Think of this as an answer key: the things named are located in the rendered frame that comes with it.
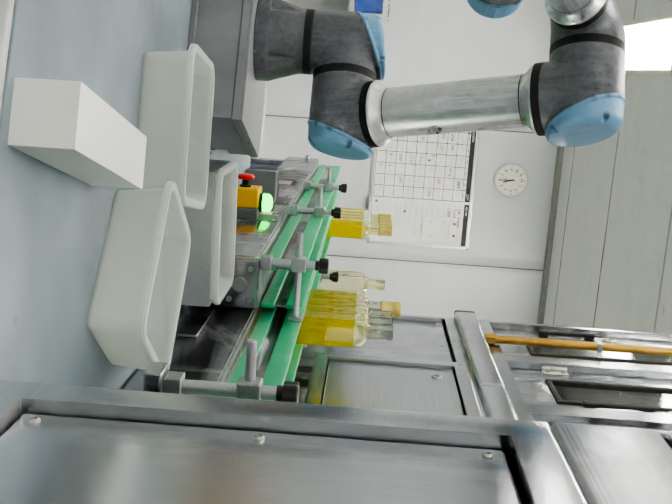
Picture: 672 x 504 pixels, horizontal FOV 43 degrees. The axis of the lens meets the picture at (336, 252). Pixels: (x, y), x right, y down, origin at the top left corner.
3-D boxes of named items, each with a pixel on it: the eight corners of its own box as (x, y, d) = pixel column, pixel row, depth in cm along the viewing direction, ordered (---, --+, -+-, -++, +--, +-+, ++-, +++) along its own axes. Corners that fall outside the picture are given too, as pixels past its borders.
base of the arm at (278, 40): (257, -17, 150) (314, -13, 149) (266, 9, 165) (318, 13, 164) (250, 69, 149) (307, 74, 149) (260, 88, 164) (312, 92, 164)
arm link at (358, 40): (317, 26, 164) (388, 31, 164) (310, 93, 161) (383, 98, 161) (314, -5, 152) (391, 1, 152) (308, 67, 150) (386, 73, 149)
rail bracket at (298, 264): (257, 320, 160) (324, 325, 159) (261, 231, 156) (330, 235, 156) (259, 315, 163) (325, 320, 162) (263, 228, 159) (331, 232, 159)
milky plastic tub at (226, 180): (164, 305, 140) (217, 309, 140) (167, 167, 136) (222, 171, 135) (186, 279, 157) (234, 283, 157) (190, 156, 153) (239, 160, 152)
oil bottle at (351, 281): (293, 291, 251) (383, 297, 250) (294, 272, 249) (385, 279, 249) (295, 284, 256) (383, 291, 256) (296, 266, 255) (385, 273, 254)
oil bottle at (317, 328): (259, 341, 170) (367, 349, 169) (260, 314, 169) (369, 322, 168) (262, 333, 175) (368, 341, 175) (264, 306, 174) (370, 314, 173)
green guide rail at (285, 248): (262, 270, 162) (304, 273, 162) (262, 264, 162) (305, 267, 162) (320, 166, 333) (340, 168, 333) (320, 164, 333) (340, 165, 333)
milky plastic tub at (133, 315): (67, 330, 99) (142, 336, 99) (106, 168, 110) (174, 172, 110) (102, 381, 115) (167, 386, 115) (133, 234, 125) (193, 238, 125)
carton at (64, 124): (14, 77, 77) (81, 81, 77) (95, 133, 101) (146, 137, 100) (7, 144, 76) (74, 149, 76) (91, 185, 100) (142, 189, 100)
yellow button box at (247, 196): (225, 217, 198) (257, 219, 198) (226, 185, 196) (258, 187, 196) (230, 212, 205) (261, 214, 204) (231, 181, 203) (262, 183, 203)
